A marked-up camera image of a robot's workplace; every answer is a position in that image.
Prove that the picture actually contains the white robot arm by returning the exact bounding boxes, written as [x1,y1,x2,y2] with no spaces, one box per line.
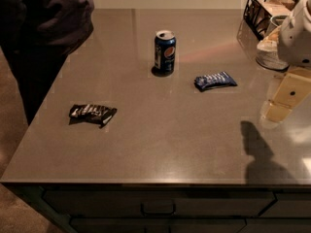
[259,0,311,122]

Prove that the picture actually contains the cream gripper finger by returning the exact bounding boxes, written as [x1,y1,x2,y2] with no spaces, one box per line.
[262,67,311,122]

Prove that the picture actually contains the black rxbar chocolate bar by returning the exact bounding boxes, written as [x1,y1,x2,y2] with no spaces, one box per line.
[69,104,118,128]

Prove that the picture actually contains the person in dark clothes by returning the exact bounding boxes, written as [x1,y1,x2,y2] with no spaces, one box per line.
[0,0,94,122]

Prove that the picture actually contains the black wire basket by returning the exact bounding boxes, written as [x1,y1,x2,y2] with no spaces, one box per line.
[243,0,295,40]

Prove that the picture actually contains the glass bowl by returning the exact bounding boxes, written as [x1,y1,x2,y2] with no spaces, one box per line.
[266,15,287,34]

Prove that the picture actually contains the blue rxbar snack bar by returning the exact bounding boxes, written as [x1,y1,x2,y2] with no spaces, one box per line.
[194,71,237,92]

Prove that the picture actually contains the blue pepsi can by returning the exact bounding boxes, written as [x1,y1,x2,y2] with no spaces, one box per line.
[155,30,176,75]

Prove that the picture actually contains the dark cabinet drawer front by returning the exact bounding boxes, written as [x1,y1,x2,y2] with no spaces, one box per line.
[44,190,274,217]

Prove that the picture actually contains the black drawer handle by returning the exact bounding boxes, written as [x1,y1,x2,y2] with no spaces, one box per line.
[141,201,176,216]

